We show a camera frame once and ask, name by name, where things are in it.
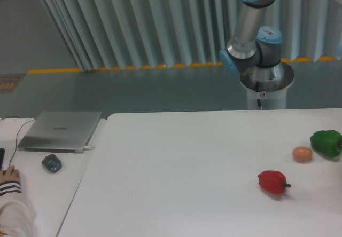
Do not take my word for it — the person's hand on mouse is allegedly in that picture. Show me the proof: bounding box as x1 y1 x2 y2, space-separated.
0 165 21 184

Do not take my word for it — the silver closed laptop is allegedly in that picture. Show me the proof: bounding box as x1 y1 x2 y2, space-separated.
17 111 102 153

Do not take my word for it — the brown egg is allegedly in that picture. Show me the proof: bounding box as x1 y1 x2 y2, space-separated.
292 146 313 162

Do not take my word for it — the black thin cable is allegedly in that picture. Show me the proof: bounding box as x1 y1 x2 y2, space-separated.
0 116 37 167

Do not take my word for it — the green bell pepper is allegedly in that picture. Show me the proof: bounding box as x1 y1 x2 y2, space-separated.
310 130 341 158

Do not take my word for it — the black phone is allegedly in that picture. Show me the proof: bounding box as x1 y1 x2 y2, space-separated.
0 148 5 169

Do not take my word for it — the cream striped sleeve forearm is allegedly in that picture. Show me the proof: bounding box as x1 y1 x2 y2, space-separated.
1 180 34 236

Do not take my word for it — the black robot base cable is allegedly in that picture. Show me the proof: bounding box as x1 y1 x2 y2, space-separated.
255 81 264 111

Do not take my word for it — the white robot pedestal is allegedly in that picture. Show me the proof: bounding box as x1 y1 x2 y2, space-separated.
240 62 294 110

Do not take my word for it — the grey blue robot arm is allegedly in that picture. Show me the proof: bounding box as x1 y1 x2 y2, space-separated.
219 0 341 74

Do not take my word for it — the white folding partition screen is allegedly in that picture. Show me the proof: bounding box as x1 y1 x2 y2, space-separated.
42 0 341 71

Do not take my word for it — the red bell pepper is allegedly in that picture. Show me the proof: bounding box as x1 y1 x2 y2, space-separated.
258 170 291 194

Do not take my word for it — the dark blue small tray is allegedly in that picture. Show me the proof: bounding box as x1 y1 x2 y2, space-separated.
42 154 62 173

